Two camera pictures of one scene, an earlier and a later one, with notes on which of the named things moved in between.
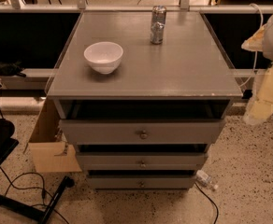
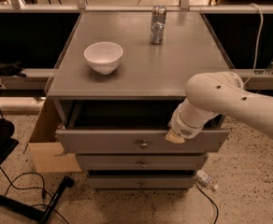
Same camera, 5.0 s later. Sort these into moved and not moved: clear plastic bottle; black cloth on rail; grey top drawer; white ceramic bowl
Moved: grey top drawer
Not moved: white ceramic bowl; clear plastic bottle; black cloth on rail
